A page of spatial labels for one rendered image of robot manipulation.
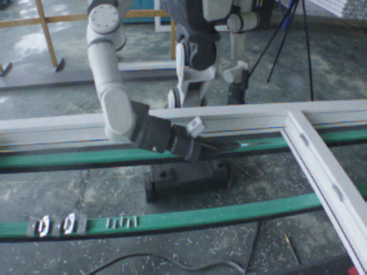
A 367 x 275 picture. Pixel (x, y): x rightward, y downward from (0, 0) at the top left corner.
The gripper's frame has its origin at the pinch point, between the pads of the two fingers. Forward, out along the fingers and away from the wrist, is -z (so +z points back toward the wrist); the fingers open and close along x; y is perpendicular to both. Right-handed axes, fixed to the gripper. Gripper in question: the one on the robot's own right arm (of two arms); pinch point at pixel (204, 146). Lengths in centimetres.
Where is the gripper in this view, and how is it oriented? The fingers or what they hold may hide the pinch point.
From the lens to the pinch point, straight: 66.8
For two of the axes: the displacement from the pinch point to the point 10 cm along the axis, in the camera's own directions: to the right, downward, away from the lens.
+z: -9.3, -2.4, -2.7
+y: -3.4, 8.6, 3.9
